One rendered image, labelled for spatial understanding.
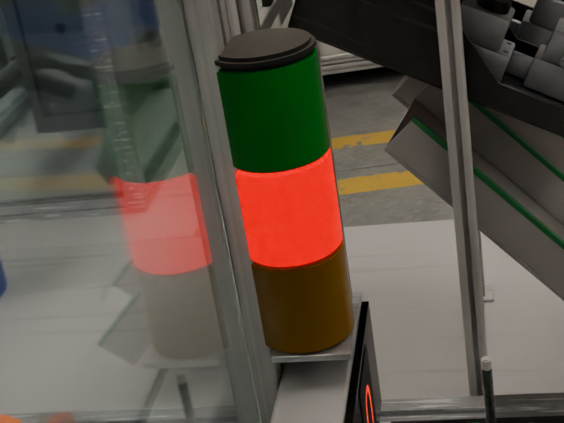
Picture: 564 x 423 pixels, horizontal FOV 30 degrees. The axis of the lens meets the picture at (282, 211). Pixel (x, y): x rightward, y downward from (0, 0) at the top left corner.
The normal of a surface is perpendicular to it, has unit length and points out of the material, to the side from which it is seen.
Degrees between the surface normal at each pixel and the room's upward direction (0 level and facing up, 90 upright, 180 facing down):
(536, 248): 90
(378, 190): 0
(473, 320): 90
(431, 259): 0
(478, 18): 90
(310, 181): 90
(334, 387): 0
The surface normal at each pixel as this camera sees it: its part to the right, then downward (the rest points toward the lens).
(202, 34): -0.14, 0.44
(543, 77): -0.34, 0.43
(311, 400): -0.15, -0.90
